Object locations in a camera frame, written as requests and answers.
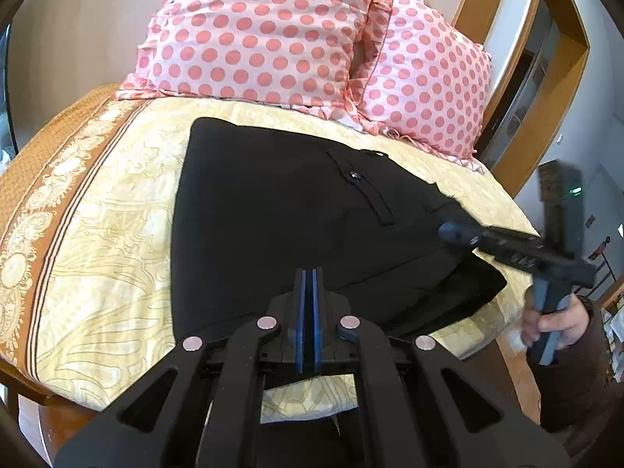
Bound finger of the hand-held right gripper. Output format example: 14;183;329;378
437;221;489;250

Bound person's right forearm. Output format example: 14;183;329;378
529;296;624;468

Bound large pink polka dot pillow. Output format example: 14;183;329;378
117;0;391;120

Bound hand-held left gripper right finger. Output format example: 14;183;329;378
312;268;570;468

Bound person's right hand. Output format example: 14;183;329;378
521;296;592;352

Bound small pink polka dot pillow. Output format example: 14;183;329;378
348;0;494;174

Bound black pants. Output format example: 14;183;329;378
170;117;509;371

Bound yellow patterned bedsheet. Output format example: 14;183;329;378
0;83;543;426

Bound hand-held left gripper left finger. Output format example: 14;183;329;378
56;269;307;468

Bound wooden headboard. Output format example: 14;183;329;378
451;0;592;198

